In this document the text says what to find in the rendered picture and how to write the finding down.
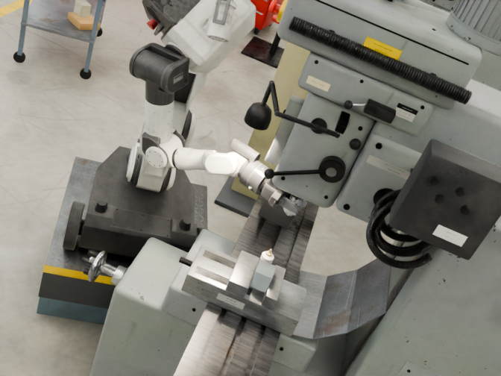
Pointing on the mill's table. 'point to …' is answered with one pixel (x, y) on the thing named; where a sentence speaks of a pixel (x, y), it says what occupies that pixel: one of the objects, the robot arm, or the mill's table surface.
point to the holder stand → (276, 215)
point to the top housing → (389, 39)
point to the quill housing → (320, 150)
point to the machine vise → (262, 312)
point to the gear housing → (363, 92)
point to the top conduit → (327, 37)
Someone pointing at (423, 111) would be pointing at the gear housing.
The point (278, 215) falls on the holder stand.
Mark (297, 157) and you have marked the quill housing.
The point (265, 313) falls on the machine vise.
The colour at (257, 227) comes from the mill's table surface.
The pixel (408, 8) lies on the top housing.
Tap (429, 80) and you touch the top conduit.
